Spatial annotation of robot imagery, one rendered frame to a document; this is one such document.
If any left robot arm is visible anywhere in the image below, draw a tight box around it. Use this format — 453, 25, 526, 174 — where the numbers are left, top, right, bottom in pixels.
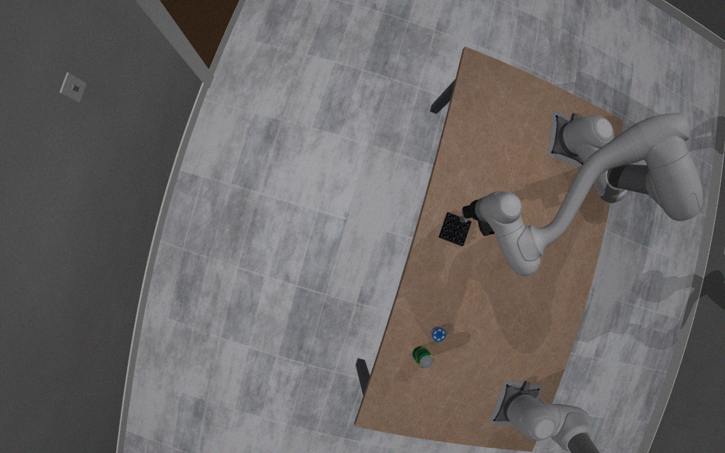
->
495, 381, 600, 453

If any green drink can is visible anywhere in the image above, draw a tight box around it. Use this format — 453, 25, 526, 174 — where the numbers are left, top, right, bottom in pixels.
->
412, 346, 434, 368

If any black knob panel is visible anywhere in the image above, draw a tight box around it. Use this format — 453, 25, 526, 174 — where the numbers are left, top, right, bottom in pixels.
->
439, 212, 471, 246

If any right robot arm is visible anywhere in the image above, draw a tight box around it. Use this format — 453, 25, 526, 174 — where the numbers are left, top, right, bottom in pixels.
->
480, 113, 703, 276

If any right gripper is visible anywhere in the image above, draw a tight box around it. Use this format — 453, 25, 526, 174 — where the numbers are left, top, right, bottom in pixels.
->
459, 196, 494, 236

